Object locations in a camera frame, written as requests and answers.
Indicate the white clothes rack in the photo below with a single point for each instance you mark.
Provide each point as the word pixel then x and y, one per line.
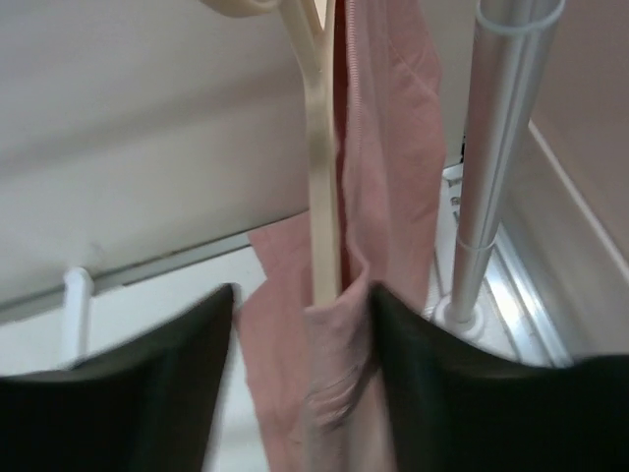
pixel 508 54

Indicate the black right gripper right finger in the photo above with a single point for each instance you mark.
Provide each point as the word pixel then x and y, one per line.
pixel 454 407

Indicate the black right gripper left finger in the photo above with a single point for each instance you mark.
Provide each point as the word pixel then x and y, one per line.
pixel 144 405

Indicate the beige wooden hanger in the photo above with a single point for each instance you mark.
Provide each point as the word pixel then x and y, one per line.
pixel 310 27

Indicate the pink t shirt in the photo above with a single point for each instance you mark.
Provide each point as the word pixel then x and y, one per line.
pixel 312 372

